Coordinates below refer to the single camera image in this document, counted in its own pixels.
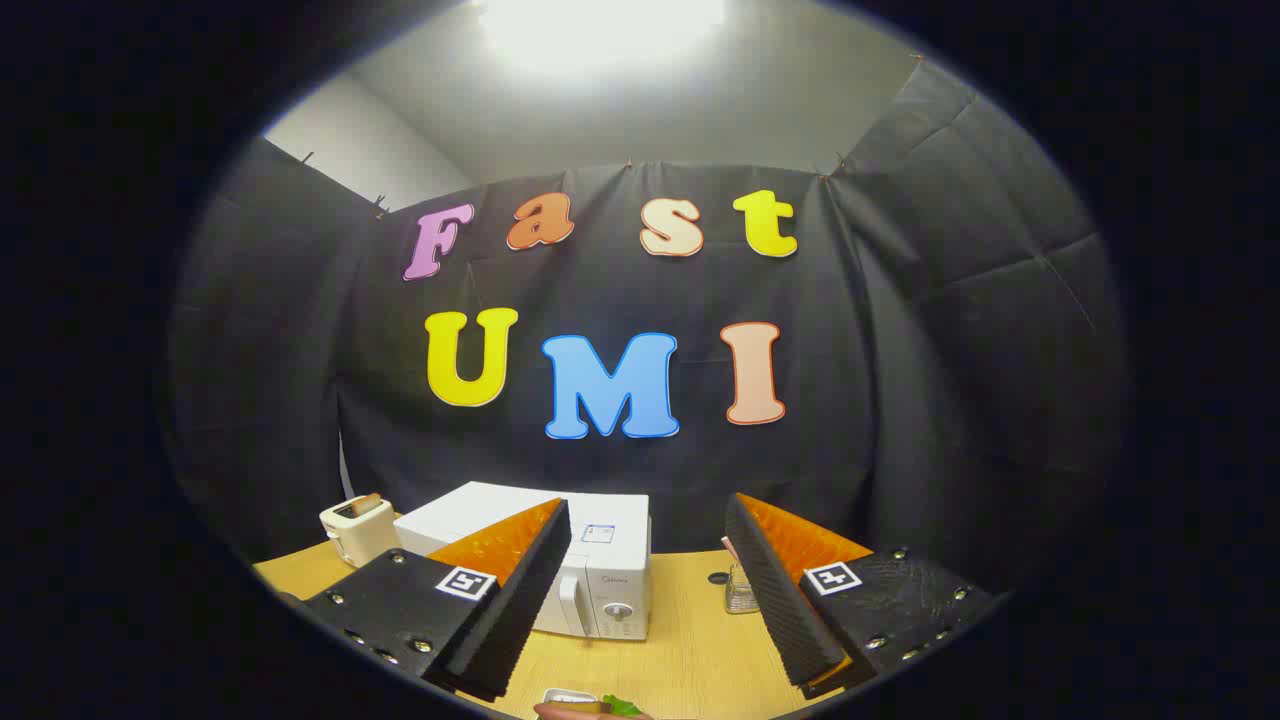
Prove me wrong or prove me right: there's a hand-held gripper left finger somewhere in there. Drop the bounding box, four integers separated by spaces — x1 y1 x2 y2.
300 497 573 703

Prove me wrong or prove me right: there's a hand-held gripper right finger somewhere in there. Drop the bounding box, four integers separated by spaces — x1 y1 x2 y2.
724 492 1001 701

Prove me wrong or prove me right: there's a white microwave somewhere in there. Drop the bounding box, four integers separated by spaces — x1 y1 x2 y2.
393 481 653 642

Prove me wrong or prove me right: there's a sandwich with green lettuce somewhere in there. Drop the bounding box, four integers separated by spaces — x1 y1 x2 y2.
534 695 651 720

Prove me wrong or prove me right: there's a white toaster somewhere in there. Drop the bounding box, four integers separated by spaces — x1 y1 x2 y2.
319 492 401 568

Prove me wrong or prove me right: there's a bright ceiling light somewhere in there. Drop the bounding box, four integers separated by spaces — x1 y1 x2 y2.
478 0 729 71

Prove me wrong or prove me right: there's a metal wire holder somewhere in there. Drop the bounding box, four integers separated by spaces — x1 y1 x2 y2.
724 562 761 614

